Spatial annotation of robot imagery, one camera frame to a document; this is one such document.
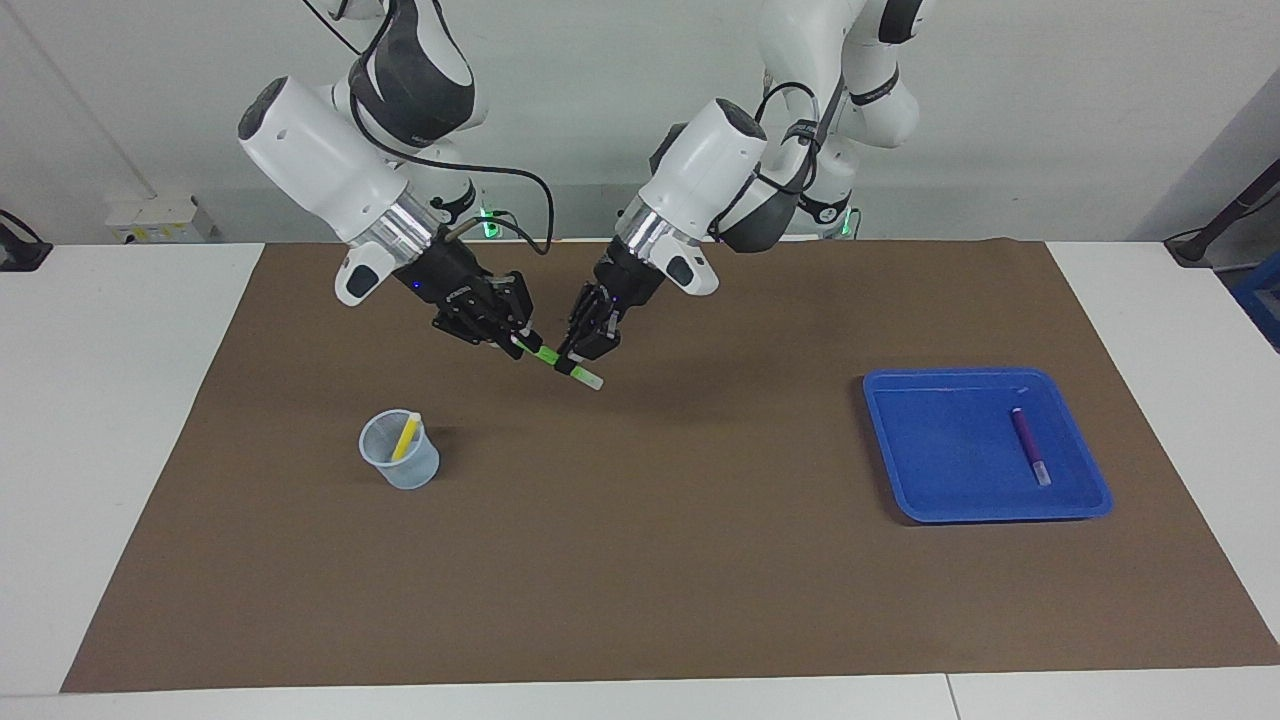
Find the blue storage box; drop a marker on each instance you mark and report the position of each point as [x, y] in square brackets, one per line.
[1262, 305]

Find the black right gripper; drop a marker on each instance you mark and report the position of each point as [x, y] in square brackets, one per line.
[460, 290]

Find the blue plastic tray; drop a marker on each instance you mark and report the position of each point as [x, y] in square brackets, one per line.
[930, 460]

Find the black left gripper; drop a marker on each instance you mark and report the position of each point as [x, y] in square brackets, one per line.
[605, 305]

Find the green pen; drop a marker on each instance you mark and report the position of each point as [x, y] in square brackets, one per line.
[548, 354]

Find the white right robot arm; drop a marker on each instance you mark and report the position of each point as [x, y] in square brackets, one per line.
[325, 165]

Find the yellow pen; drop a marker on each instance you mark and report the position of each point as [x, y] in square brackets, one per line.
[404, 438]

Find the black stand pole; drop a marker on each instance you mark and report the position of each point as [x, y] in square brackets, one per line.
[1215, 225]

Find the black clamp mount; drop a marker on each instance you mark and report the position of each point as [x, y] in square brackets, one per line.
[20, 255]

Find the translucent plastic cup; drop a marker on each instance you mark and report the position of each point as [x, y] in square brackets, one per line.
[410, 472]

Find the brown table mat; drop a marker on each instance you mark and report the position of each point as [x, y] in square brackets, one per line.
[640, 560]

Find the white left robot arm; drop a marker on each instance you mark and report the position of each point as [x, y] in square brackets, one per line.
[700, 165]

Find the purple pen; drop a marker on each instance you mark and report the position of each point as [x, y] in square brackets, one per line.
[1028, 445]

